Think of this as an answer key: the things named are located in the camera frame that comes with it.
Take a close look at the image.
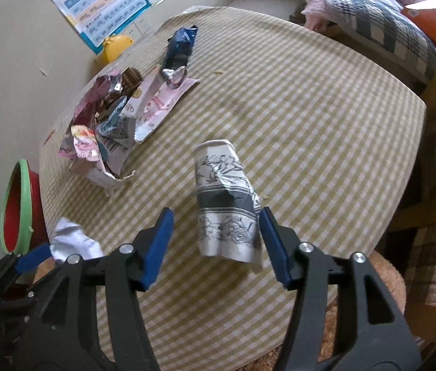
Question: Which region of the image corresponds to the pink white snack package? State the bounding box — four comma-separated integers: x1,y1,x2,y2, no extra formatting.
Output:
135,76,200,144

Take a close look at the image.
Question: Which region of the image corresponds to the torn white paper carton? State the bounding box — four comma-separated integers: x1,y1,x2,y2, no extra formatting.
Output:
68,138,138,198

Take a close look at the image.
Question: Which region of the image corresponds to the blue white wrapper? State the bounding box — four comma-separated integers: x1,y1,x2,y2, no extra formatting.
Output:
97,107,138,152

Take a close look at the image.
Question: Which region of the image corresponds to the crushed paper cup grey print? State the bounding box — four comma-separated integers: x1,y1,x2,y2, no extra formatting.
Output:
193,138,265,274

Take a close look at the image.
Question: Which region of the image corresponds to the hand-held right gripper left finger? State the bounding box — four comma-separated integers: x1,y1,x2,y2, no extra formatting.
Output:
13,207,175,371

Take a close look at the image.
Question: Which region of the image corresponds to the blue snack wrapper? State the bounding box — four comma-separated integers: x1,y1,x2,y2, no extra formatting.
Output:
161,26,200,87

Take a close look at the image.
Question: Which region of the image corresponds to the red bin with green rim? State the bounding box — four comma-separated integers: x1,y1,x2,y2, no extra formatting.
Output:
0,158,50,256

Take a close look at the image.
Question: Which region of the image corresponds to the purple foil wrapper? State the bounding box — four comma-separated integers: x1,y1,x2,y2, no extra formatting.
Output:
74,71,126,125

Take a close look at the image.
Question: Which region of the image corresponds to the blue bordered alphabet wall poster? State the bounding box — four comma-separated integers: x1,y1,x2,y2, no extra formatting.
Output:
29,0,153,56

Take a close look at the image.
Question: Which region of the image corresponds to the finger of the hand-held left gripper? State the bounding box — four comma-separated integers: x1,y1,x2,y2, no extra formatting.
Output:
0,242,53,291

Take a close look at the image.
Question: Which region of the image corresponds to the yellow duck toy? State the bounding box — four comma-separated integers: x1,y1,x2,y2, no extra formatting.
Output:
96,34,136,66

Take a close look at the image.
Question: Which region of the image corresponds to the bed with checked cover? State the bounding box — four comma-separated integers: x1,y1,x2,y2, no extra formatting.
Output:
302,0,436,86

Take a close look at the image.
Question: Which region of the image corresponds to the white wall socket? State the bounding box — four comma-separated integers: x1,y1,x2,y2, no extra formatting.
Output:
130,17,153,38

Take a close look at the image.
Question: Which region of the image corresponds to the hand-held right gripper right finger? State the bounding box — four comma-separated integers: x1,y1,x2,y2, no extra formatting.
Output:
258,206,422,371

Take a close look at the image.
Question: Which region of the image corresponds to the white paper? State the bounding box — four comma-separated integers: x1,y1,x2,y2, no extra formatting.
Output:
49,216,106,266

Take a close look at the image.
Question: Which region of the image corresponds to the pair of shoes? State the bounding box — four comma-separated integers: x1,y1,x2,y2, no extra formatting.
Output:
287,3,308,24

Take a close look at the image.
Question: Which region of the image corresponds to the round table checked cloth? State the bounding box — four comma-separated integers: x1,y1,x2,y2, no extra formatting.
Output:
38,6,428,371

